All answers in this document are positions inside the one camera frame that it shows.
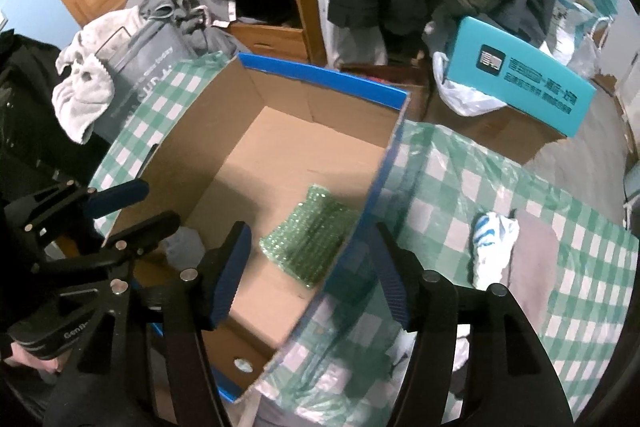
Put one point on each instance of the white plastic bag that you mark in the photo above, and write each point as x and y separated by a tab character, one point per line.
465	99

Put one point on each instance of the green white checked tablecloth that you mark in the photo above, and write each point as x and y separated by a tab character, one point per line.
450	187

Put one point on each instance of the black cloth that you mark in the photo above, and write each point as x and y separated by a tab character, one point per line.
35	117

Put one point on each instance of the grey clothes pile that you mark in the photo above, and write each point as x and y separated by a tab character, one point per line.
185	12

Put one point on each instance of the brown cardboard box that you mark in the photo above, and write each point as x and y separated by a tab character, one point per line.
500	134

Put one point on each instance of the blue-edged cardboard box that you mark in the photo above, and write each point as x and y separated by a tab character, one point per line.
280	147

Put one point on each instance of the light grey garment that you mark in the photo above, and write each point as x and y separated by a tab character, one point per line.
356	44

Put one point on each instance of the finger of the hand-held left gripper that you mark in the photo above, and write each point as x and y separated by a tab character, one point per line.
120	196
147	229

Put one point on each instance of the white cloth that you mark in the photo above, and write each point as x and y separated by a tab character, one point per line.
462	347

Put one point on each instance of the teal printed box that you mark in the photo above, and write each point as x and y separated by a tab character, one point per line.
525	77

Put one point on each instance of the wooden drawer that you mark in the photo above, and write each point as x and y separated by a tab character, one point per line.
267	39

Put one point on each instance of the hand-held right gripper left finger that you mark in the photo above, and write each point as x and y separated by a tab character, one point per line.
229	274

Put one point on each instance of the grey cloth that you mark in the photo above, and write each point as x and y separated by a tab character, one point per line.
535	267

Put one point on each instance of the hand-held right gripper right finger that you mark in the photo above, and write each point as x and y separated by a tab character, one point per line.
395	287

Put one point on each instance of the white towel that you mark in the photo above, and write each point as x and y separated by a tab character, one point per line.
85	72

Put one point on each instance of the green bubble wrap piece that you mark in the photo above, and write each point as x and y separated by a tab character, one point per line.
310	232

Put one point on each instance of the dark grey printed bag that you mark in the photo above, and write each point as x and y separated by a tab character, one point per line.
145	77

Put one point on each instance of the white blue striped sock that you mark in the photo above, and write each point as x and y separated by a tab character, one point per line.
492	247

